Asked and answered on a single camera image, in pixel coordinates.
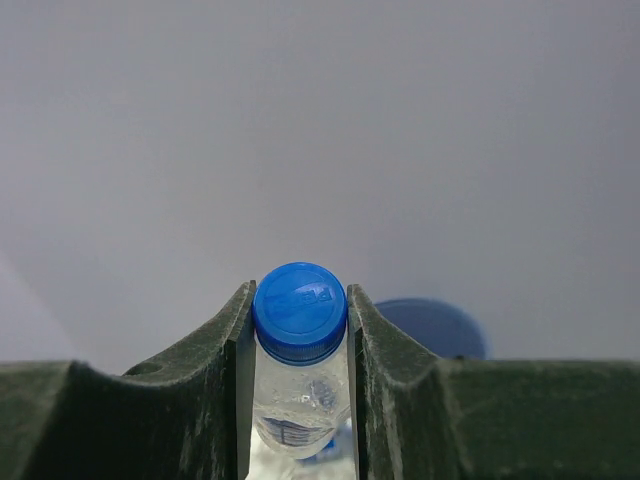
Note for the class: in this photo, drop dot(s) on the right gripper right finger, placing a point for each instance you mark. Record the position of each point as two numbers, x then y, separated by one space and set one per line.
416 415

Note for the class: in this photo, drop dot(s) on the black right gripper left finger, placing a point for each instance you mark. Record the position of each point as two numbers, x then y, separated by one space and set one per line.
185 413

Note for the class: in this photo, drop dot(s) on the blue cap Pepsi bottle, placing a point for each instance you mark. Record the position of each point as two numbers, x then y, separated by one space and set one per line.
301 387

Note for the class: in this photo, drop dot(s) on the blue plastic bin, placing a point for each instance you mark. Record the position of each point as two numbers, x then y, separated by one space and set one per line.
441 327

